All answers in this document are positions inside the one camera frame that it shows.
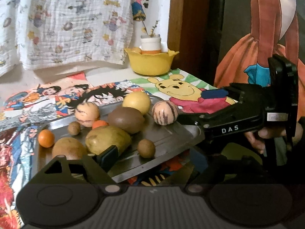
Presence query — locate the large green yellow mango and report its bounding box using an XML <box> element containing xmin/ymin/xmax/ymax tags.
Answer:
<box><xmin>85</xmin><ymin>126</ymin><xmax>132</xmax><ymax>155</ymax></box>

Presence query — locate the white cartoon print blanket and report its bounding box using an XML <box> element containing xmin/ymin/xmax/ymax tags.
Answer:
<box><xmin>1</xmin><ymin>0</ymin><xmax>133</xmax><ymax>74</ymax></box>

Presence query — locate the large brown kiwi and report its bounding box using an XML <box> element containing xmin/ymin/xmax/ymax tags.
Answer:
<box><xmin>108</xmin><ymin>106</ymin><xmax>145</xmax><ymax>134</ymax></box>

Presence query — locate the dried flower twig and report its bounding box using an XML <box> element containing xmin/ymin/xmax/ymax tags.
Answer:
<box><xmin>140</xmin><ymin>20</ymin><xmax>159</xmax><ymax>38</ymax></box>

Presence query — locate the colourful anime drawings mat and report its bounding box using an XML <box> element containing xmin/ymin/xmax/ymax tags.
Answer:
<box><xmin>1</xmin><ymin>69</ymin><xmax>234</xmax><ymax>228</ymax></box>

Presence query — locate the striped pepino melon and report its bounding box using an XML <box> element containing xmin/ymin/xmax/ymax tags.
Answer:
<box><xmin>75</xmin><ymin>102</ymin><xmax>100</xmax><ymax>128</ymax></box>
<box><xmin>152</xmin><ymin>100</ymin><xmax>178</xmax><ymax>126</ymax></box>

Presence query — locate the white and orange cup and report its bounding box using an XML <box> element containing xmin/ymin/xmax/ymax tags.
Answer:
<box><xmin>141</xmin><ymin>34</ymin><xmax>161</xmax><ymax>54</ymax></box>

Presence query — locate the wooden door frame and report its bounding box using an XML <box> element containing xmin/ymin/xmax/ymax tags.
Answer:
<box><xmin>168</xmin><ymin>0</ymin><xmax>225</xmax><ymax>84</ymax></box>

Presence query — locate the yellow lemon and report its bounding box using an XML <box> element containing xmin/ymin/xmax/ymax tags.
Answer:
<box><xmin>122</xmin><ymin>91</ymin><xmax>151</xmax><ymax>115</ymax></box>

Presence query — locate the small orange tangerine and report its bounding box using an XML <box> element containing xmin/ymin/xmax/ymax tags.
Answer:
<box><xmin>92</xmin><ymin>120</ymin><xmax>109</xmax><ymax>129</ymax></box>
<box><xmin>38</xmin><ymin>129</ymin><xmax>55</xmax><ymax>148</ymax></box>

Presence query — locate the orange dress painting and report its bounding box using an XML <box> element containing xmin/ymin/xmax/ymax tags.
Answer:
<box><xmin>214</xmin><ymin>0</ymin><xmax>304</xmax><ymax>119</ymax></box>

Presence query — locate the small brown kiwi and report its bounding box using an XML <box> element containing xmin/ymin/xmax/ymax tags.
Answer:
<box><xmin>67</xmin><ymin>122</ymin><xmax>81</xmax><ymax>136</ymax></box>
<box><xmin>137</xmin><ymin>139</ymin><xmax>156</xmax><ymax>159</ymax></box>

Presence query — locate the yellow green pear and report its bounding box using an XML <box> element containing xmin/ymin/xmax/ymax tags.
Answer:
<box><xmin>52</xmin><ymin>137</ymin><xmax>88</xmax><ymax>160</ymax></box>

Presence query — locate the yellow plastic bowl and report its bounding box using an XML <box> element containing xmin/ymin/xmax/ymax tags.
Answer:
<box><xmin>125</xmin><ymin>48</ymin><xmax>179</xmax><ymax>76</ymax></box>

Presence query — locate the person's right hand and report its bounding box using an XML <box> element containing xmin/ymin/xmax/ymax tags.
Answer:
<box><xmin>245</xmin><ymin>123</ymin><xmax>304</xmax><ymax>154</ymax></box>

